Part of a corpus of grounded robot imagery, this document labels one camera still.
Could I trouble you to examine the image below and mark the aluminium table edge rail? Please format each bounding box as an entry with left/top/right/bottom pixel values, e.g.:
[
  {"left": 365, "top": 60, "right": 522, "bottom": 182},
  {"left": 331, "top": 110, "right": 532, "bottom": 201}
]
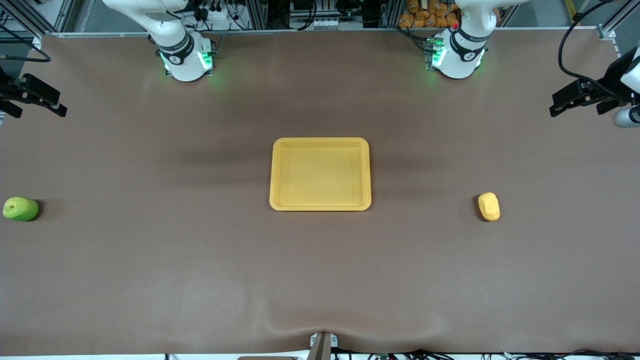
[{"left": 42, "top": 26, "right": 601, "bottom": 39}]

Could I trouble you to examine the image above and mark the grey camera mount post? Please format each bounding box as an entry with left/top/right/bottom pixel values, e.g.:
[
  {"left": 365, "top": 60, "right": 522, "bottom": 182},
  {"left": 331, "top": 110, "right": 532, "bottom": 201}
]
[{"left": 309, "top": 331, "right": 339, "bottom": 360}]

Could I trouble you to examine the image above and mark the yellow plastic tray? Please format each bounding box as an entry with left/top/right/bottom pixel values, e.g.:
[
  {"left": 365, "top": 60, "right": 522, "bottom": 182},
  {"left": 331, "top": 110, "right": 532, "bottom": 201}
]
[{"left": 269, "top": 137, "right": 372, "bottom": 212}]

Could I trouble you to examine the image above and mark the green apple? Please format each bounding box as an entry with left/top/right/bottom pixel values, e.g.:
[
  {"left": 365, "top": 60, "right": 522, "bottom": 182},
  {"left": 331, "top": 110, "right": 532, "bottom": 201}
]
[{"left": 2, "top": 196, "right": 39, "bottom": 222}]

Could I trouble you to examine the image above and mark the aluminium frame strut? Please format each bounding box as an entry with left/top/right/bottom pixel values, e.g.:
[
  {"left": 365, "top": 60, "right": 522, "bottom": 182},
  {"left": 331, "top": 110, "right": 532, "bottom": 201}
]
[
  {"left": 0, "top": 0, "right": 76, "bottom": 39},
  {"left": 600, "top": 0, "right": 640, "bottom": 32}
]

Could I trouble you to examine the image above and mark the grey electronics box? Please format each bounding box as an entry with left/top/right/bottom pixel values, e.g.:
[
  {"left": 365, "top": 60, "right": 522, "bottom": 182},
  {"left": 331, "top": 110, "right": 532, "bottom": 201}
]
[{"left": 289, "top": 0, "right": 368, "bottom": 30}]

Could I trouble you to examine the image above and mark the yellow potato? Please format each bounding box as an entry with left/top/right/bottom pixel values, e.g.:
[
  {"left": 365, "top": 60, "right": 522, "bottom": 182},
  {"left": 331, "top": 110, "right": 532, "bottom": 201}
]
[{"left": 477, "top": 192, "right": 501, "bottom": 222}]

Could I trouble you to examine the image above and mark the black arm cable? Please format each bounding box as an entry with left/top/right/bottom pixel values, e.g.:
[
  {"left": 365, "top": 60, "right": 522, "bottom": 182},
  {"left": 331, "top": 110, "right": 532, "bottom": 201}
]
[
  {"left": 0, "top": 24, "right": 52, "bottom": 64},
  {"left": 557, "top": 0, "right": 626, "bottom": 101}
]

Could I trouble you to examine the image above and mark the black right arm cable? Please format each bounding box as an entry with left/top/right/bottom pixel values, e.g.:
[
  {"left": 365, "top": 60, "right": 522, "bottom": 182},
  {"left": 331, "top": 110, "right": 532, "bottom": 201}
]
[{"left": 0, "top": 24, "right": 52, "bottom": 64}]

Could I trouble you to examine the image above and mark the white power strip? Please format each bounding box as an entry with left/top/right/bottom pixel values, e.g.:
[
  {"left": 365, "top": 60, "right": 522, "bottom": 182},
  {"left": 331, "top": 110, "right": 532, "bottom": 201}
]
[{"left": 192, "top": 7, "right": 232, "bottom": 32}]

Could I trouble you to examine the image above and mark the orange snack bag pile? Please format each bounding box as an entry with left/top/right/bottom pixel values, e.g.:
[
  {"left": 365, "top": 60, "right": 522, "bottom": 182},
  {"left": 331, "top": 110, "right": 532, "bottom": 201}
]
[{"left": 398, "top": 0, "right": 461, "bottom": 29}]

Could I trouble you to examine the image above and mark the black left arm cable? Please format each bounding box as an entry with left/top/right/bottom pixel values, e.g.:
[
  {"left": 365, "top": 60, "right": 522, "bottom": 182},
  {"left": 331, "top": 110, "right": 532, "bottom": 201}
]
[{"left": 557, "top": 0, "right": 626, "bottom": 101}]

